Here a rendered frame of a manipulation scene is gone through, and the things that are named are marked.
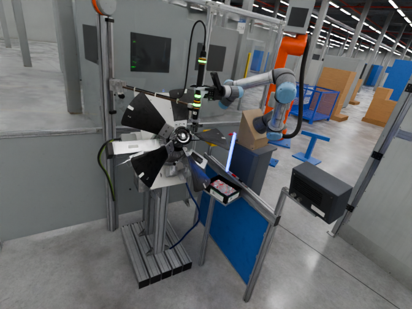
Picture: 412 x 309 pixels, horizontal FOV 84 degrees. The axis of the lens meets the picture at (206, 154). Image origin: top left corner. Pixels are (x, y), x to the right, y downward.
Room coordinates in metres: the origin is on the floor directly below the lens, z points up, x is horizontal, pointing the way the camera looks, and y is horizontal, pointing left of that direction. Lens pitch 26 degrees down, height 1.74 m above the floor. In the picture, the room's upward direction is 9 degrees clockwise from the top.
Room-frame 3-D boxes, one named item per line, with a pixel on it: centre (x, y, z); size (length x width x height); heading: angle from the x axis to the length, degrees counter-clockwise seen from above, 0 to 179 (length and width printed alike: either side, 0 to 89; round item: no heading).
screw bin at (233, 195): (1.36, -0.15, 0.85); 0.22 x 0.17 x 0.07; 50
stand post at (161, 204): (1.40, 0.28, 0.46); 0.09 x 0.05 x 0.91; 124
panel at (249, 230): (1.51, -0.25, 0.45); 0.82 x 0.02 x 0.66; 34
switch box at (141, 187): (1.54, 0.48, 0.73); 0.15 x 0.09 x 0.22; 34
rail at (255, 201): (1.51, -0.25, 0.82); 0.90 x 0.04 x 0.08; 34
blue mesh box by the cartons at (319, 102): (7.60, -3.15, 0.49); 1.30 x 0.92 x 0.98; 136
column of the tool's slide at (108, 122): (1.64, 0.78, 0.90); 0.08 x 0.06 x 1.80; 159
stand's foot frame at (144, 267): (1.48, 0.33, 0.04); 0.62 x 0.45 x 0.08; 34
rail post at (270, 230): (1.15, -0.49, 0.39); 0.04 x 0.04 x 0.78; 34
